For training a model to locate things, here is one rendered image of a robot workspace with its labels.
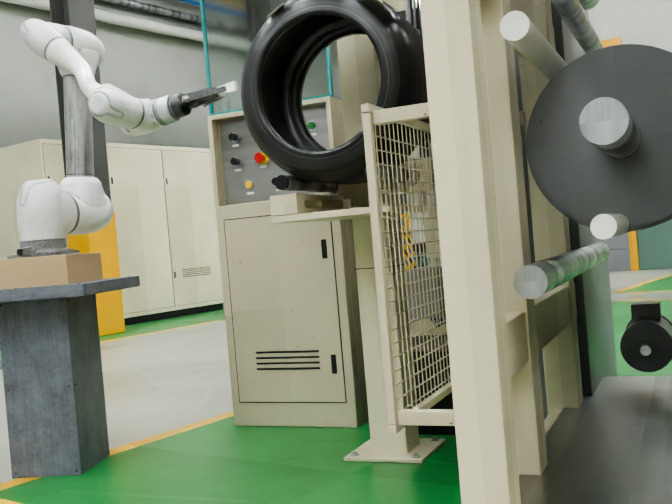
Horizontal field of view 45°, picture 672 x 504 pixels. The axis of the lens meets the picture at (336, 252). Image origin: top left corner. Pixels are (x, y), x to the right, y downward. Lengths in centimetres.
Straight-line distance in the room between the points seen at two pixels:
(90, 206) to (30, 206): 24
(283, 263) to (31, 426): 108
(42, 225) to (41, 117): 869
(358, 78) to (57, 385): 145
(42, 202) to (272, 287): 92
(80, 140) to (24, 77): 849
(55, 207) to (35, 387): 62
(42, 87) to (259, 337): 881
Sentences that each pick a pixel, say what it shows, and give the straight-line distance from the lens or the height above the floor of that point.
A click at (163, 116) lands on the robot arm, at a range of 269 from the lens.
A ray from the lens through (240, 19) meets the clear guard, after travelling 339.
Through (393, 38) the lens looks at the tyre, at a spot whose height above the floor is 125.
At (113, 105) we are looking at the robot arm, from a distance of 258.
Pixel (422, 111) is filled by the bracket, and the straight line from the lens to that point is 170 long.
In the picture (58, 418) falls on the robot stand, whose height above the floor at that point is 20.
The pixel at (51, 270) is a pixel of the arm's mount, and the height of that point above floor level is 70.
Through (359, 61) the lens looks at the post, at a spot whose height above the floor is 129.
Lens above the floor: 71
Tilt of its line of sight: 1 degrees down
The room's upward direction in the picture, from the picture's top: 5 degrees counter-clockwise
